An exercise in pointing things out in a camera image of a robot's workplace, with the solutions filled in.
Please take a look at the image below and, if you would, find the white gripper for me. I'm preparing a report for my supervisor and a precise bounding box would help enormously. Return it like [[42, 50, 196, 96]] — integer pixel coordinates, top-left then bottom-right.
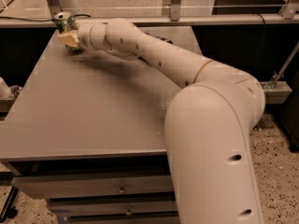
[[58, 22, 93, 50]]

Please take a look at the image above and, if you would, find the green soda can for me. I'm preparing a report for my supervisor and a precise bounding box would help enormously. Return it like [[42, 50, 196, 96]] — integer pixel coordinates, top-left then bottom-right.
[[54, 12, 80, 51]]

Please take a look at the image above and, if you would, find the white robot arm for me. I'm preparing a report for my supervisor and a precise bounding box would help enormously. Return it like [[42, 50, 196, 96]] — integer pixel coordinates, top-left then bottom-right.
[[54, 13, 265, 224]]

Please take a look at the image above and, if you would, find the white object at left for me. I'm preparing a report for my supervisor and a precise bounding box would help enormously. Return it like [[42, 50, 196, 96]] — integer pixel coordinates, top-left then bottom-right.
[[0, 77, 11, 99]]

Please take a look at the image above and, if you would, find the grey drawer cabinet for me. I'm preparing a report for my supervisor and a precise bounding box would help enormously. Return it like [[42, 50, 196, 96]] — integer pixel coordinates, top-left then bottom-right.
[[0, 25, 204, 224]]

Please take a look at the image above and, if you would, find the top grey drawer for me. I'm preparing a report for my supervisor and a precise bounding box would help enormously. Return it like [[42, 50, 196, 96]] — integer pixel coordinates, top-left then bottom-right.
[[12, 174, 173, 199]]

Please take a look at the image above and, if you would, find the grey drawer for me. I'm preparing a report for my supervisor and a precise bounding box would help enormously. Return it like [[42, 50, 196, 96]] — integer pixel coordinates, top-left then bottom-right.
[[67, 213, 180, 224], [12, 174, 173, 199], [47, 196, 178, 217]]

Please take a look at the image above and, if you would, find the middle grey drawer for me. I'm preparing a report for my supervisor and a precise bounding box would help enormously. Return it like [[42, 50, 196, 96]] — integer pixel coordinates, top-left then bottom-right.
[[47, 196, 178, 217]]

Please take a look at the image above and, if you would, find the metal railing bar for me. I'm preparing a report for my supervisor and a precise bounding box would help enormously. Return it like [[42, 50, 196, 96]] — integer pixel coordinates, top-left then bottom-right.
[[0, 14, 299, 28]]

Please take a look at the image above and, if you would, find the black stand leg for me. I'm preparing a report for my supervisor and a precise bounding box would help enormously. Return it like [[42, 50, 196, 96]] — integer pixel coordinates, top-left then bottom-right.
[[0, 187, 18, 223]]

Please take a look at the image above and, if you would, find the bottom grey drawer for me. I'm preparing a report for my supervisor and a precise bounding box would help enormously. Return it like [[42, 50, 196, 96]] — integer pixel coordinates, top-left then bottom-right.
[[67, 213, 180, 224]]

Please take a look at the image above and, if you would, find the metal bracket post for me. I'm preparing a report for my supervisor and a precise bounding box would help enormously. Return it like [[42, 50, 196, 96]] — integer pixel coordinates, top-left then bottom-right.
[[169, 0, 181, 21]]

